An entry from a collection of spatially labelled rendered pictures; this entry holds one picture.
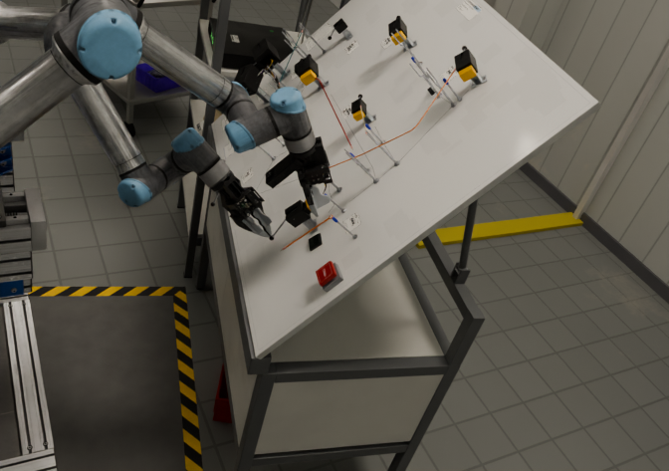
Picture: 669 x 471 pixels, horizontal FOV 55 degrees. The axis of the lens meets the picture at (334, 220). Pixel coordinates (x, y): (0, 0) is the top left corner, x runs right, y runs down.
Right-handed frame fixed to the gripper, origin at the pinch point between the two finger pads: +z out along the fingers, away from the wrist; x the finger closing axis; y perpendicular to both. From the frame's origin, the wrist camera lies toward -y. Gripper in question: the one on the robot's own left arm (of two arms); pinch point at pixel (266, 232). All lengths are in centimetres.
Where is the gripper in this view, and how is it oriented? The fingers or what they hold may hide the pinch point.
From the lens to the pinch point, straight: 179.6
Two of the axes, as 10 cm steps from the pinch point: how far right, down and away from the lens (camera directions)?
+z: 6.1, 7.2, 3.4
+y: 4.9, -0.1, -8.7
